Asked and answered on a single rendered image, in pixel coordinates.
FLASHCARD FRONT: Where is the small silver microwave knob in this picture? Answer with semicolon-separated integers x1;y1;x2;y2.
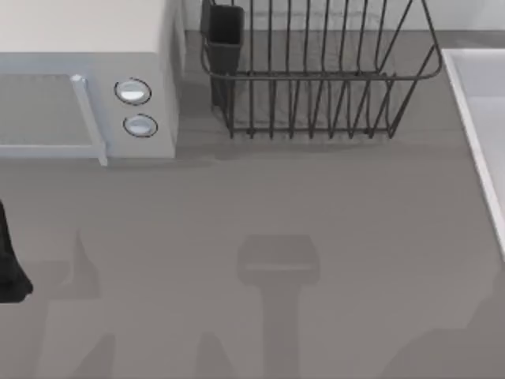
122;113;159;139

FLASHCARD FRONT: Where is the large silver microwave knob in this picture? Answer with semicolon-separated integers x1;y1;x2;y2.
113;77;153;107

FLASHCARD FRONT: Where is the black cutlery holder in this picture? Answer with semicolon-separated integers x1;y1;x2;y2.
200;0;245;107

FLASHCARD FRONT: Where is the pale microwave oven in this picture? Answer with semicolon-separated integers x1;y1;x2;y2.
0;0;186;167

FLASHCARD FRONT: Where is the microwave door with window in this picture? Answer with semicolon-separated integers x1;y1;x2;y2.
0;73;108;167

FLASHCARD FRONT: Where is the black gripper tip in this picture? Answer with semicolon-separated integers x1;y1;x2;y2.
0;201;34;304

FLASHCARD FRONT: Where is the dark wire dish rack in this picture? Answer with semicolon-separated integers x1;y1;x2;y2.
200;0;443;141

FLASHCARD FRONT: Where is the pale microwave door handle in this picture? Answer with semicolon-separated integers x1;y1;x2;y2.
69;73;109;167

